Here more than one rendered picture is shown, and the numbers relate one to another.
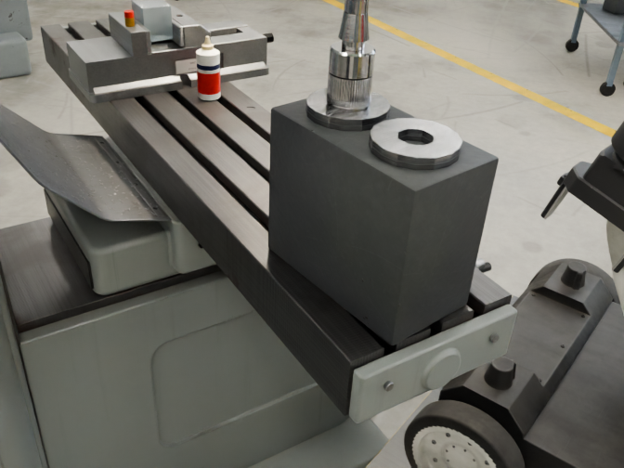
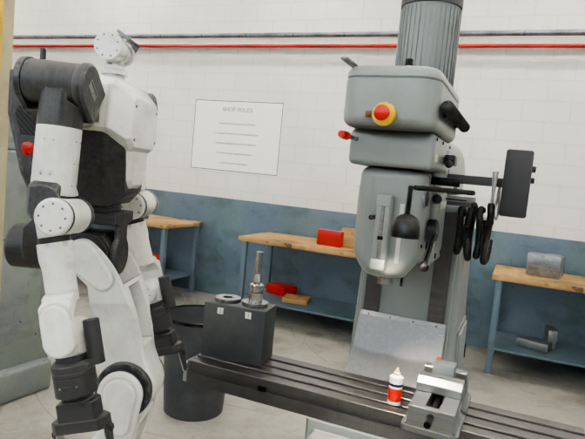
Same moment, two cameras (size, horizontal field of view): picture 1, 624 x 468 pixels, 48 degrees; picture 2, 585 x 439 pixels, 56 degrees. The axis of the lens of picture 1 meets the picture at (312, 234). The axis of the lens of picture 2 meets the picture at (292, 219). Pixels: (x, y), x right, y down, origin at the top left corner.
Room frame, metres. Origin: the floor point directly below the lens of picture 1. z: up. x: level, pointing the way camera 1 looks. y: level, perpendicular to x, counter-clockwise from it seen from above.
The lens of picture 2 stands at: (2.28, -0.96, 1.59)
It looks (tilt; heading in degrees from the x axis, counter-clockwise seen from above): 5 degrees down; 146
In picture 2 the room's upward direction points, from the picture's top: 5 degrees clockwise
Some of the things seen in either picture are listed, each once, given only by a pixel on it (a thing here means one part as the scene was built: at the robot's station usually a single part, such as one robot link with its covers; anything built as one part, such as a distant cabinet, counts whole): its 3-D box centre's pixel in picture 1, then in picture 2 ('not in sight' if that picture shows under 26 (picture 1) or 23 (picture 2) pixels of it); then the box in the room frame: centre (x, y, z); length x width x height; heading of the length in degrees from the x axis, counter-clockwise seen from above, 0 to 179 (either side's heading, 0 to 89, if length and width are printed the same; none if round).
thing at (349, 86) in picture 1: (350, 80); (256, 293); (0.70, -0.03, 1.17); 0.05 x 0.05 x 0.05
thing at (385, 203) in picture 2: not in sight; (381, 232); (1.14, 0.10, 1.44); 0.04 x 0.04 x 0.21; 34
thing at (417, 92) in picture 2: not in sight; (405, 108); (1.07, 0.21, 1.81); 0.47 x 0.26 x 0.16; 124
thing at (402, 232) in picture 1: (370, 202); (238, 327); (0.66, -0.06, 1.04); 0.22 x 0.12 x 0.20; 41
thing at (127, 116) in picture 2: not in sight; (86, 134); (0.83, -0.64, 1.63); 0.34 x 0.30 x 0.36; 145
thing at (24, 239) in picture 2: not in sight; (69, 238); (0.81, -0.66, 1.37); 0.28 x 0.13 x 0.18; 55
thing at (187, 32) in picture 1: (182, 26); (440, 384); (1.28, 0.26, 1.03); 0.12 x 0.06 x 0.04; 33
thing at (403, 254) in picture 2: not in sight; (392, 221); (1.08, 0.20, 1.47); 0.21 x 0.19 x 0.32; 34
